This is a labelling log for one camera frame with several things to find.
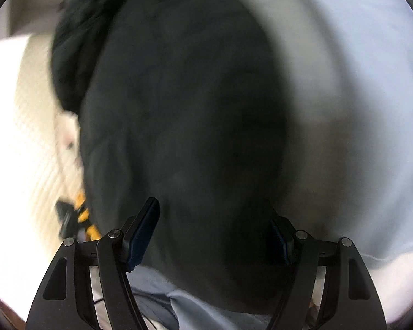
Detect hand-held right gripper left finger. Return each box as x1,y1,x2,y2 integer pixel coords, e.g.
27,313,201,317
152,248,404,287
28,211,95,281
26,197,161,330

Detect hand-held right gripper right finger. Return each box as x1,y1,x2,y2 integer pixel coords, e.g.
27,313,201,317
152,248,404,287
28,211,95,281
266,217,388,330

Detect black puffer jacket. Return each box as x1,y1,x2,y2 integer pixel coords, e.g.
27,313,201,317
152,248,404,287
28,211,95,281
50,0,297,315

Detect cream quilted headboard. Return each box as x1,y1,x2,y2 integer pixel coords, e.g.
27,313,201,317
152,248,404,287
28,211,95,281
13,37,87,222

